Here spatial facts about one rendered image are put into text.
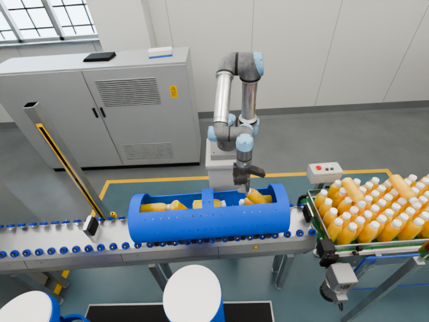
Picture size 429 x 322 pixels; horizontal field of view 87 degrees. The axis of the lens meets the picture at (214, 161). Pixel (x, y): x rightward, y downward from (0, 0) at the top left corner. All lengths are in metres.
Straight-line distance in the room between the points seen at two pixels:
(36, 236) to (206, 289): 1.21
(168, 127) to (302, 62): 2.32
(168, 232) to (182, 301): 0.33
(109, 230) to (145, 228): 0.43
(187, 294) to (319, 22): 3.62
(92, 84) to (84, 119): 0.50
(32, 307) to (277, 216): 1.27
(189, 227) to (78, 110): 2.21
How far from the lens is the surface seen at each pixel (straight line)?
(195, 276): 1.29
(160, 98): 2.68
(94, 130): 3.20
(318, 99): 4.43
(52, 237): 1.88
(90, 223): 1.60
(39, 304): 1.54
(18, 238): 2.03
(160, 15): 3.72
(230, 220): 1.26
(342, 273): 1.60
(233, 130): 1.10
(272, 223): 1.30
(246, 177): 1.13
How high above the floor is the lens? 2.23
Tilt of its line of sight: 42 degrees down
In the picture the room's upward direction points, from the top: 5 degrees counter-clockwise
